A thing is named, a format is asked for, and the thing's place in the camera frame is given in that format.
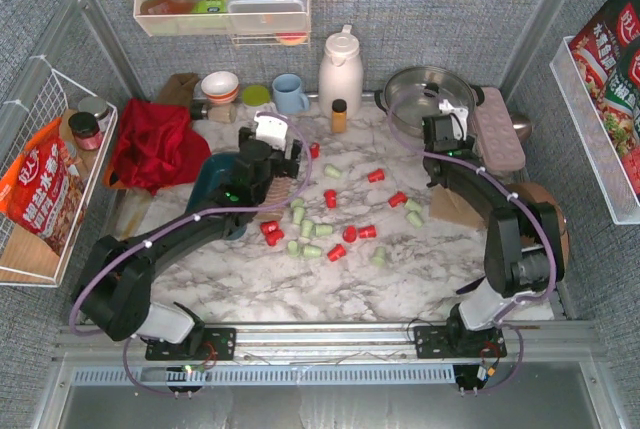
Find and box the orange spice bottle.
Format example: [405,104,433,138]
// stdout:
[331,99,347,133]

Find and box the blue mug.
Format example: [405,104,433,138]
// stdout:
[272,74,310,115]

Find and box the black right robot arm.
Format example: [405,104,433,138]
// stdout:
[422,115,565,349]

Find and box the white thermos jug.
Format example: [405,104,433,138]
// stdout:
[318,25,364,118]

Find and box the red capsule far top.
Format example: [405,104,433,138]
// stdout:
[310,143,320,159]

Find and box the pepper grinder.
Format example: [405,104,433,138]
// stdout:
[189,102,237,124]

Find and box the red capsule centre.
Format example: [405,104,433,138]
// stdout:
[324,189,337,209]

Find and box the red capsule mid right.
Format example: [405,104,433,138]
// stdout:
[357,225,377,239]

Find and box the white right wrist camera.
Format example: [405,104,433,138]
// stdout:
[439,98,469,123]

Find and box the red cloth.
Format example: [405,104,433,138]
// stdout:
[107,99,211,195]

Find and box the green capsule cluster right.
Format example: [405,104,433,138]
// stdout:
[314,224,334,237]

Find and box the striped pink cloth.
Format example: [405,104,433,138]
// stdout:
[255,177,293,222]

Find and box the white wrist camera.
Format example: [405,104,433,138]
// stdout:
[254,112,288,150]
[439,98,469,123]

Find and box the teal storage basket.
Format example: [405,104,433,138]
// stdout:
[185,152,238,213]

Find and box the round wooden board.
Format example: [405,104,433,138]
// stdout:
[507,182,570,266]

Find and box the red capsule left upper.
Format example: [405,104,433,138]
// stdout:
[260,220,279,235]

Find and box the brown cardboard sheet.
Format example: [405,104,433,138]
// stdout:
[429,186,486,229]

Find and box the white striped bowl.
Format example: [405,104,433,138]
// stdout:
[201,71,239,104]

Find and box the red capsule upper right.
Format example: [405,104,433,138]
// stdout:
[367,168,386,183]

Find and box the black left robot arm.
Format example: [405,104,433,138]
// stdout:
[69,128,312,345]

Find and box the brown paper bag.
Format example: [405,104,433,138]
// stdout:
[154,72,200,108]

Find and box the green lidded cup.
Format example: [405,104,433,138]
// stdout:
[241,85,271,108]

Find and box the pink egg tray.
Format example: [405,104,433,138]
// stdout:
[471,87,526,173]

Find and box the steel pot with lid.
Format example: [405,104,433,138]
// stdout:
[374,66,485,138]

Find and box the red capsule mid upright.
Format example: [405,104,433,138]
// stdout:
[342,225,358,243]

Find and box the red capsule left lower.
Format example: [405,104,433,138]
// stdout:
[265,229,284,247]

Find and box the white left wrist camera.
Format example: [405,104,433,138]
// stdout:
[254,112,288,150]

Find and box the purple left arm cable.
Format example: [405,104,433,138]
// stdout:
[68,111,314,396]

